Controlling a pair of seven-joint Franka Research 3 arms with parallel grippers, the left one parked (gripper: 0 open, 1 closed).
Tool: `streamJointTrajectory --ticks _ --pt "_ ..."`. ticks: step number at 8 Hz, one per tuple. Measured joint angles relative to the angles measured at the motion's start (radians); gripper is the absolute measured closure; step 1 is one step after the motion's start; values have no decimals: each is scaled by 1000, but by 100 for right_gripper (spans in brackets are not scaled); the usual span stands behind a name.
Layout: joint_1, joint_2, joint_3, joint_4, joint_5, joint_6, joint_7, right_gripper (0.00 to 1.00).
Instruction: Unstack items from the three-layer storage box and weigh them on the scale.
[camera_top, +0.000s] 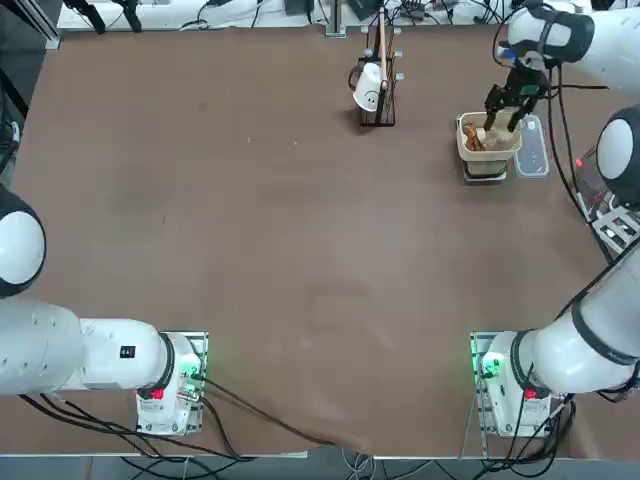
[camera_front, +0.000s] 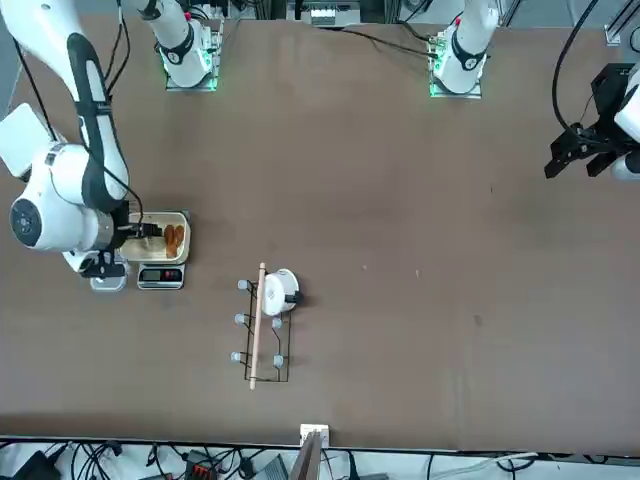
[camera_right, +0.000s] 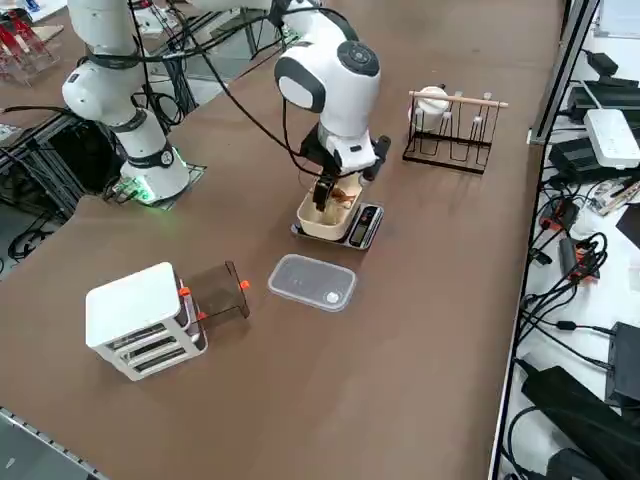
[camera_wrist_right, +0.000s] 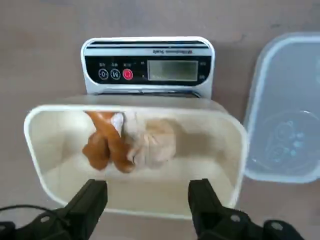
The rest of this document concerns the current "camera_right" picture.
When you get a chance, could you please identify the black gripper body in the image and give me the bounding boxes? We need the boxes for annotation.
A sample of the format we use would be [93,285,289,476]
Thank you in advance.
[316,144,345,178]

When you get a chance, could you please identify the black digital kitchen scale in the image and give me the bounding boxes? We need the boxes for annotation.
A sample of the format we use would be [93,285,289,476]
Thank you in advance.
[290,202,385,251]

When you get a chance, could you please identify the white three-layer storage box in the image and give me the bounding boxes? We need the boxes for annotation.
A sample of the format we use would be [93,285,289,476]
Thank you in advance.
[84,262,210,383]

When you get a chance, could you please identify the black box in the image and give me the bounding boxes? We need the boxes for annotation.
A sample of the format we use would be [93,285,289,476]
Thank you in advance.
[603,322,640,407]

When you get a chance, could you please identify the cream plastic weighing tray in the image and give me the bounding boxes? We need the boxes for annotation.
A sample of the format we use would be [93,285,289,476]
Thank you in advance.
[296,172,364,240]

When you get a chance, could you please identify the white smiley mug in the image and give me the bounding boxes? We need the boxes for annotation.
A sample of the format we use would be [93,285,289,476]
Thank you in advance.
[413,84,451,134]

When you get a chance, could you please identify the clear plastic container lid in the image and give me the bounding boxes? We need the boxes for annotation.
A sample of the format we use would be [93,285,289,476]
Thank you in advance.
[267,253,359,314]

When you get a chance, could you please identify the red and black plug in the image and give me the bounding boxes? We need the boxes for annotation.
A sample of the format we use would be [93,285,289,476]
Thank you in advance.
[539,198,581,232]

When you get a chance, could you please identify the black power adapter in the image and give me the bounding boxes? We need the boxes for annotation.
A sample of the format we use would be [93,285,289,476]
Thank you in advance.
[548,137,621,182]

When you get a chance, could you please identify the grey hub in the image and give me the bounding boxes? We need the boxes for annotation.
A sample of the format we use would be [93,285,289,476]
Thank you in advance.
[558,237,581,274]

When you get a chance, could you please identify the flat black device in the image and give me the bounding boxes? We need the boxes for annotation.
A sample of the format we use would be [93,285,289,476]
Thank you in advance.
[569,77,640,121]

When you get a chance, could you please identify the small black adapter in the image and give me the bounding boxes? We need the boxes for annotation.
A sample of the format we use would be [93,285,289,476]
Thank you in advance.
[585,49,620,76]

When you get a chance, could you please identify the clear acrylic shelf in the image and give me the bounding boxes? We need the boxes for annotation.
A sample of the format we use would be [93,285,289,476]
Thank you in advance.
[0,7,62,87]

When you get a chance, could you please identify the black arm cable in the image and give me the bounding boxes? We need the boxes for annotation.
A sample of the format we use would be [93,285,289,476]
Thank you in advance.
[127,0,321,174]

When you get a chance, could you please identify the black wire cup rack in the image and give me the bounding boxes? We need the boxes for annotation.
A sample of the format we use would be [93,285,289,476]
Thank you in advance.
[402,89,510,176]

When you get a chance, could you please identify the aluminium camera post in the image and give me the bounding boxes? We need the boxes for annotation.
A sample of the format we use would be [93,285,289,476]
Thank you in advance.
[528,0,601,146]

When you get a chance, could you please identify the aluminium table rail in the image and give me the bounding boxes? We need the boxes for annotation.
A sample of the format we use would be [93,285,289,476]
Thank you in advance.
[0,405,104,480]

